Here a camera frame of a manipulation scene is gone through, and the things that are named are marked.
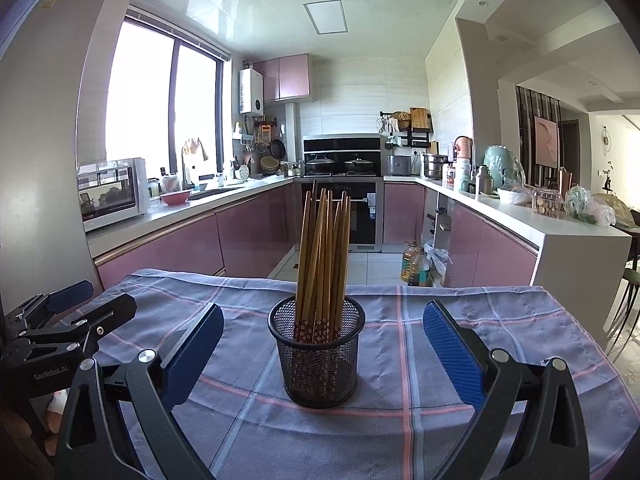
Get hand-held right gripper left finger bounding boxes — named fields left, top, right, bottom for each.
left=54, top=302, right=225, bottom=480

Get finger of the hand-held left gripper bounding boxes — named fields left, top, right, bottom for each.
left=60, top=294, right=137, bottom=359
left=5, top=280, right=95, bottom=332

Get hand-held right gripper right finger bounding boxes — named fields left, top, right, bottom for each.
left=422, top=300, right=591, bottom=480

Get black mesh pen holder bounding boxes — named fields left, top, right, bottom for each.
left=267, top=295, right=367, bottom=408

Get bunch of wooden chopsticks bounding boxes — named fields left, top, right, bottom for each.
left=294, top=180, right=352, bottom=346

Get person's left hand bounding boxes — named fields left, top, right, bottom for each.
left=45, top=389, right=68, bottom=456

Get blue plaid tablecloth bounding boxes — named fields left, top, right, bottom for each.
left=60, top=268, right=640, bottom=480

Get clear plastic bag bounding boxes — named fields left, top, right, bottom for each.
left=424, top=242, right=451, bottom=288

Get white countertop oven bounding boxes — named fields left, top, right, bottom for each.
left=76, top=157, right=150, bottom=233

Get pink base cabinets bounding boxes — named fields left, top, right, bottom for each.
left=95, top=180, right=301, bottom=291
left=382, top=182, right=540, bottom=288

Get black built-in oven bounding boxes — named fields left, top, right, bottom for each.
left=300, top=178, right=378, bottom=246

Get clear plastic food container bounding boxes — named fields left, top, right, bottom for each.
left=531, top=188, right=561, bottom=218

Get white bottle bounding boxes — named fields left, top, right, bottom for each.
left=454, top=157, right=473, bottom=191

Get dark chair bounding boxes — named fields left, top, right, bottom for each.
left=607, top=267, right=640, bottom=356

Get steel steamer pot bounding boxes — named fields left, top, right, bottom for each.
left=422, top=153, right=448, bottom=181

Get hanging dish cloth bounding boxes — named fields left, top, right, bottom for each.
left=182, top=137, right=209, bottom=162

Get green countertop appliance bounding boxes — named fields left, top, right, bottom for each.
left=482, top=145, right=518, bottom=191

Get plastic bag of greens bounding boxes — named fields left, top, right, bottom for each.
left=564, top=186, right=617, bottom=226

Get kitchen window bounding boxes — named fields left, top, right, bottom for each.
left=105, top=5, right=232, bottom=178

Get black range hood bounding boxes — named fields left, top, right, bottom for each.
left=302, top=133, right=385, bottom=178

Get white water heater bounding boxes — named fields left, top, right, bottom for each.
left=239, top=67, right=264, bottom=115

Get ceiling light panel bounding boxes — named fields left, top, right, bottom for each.
left=303, top=1, right=348, bottom=36

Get black wall rack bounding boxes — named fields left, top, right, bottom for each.
left=380, top=107, right=433, bottom=148

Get pink wall picture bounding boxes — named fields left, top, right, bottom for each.
left=534, top=115, right=560, bottom=167

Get pink wall cabinet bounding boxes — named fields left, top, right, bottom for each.
left=255, top=53, right=312, bottom=103

